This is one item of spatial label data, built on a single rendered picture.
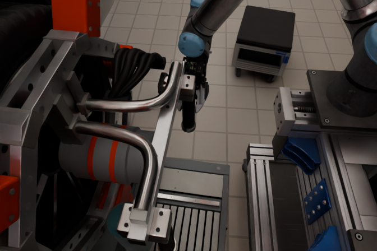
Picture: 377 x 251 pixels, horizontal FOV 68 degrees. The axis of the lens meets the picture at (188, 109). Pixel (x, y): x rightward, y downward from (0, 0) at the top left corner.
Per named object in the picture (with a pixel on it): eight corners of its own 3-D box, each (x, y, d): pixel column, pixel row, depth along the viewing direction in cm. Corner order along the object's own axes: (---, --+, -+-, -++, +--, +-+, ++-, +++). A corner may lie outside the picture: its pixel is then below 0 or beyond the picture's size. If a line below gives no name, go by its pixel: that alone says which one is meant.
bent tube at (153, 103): (107, 60, 70) (96, 24, 61) (183, 68, 68) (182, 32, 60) (81, 116, 59) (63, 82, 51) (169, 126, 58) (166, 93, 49)
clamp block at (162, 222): (128, 210, 55) (123, 200, 51) (173, 217, 54) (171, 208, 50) (120, 237, 52) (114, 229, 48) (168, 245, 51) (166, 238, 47)
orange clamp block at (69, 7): (69, 34, 64) (68, -8, 62) (102, 37, 64) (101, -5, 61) (52, 35, 58) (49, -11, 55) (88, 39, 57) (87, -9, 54)
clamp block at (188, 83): (162, 84, 75) (160, 70, 71) (195, 88, 75) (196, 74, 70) (158, 98, 72) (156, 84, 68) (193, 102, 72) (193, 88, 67)
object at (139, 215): (76, 124, 58) (58, 91, 50) (168, 135, 56) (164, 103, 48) (36, 209, 47) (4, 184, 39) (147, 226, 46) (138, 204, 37)
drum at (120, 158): (89, 138, 79) (73, 107, 68) (162, 147, 77) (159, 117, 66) (69, 185, 71) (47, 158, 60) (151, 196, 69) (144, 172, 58)
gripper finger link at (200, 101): (196, 102, 73) (194, 77, 79) (195, 115, 78) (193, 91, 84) (207, 102, 74) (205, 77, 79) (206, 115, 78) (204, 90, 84)
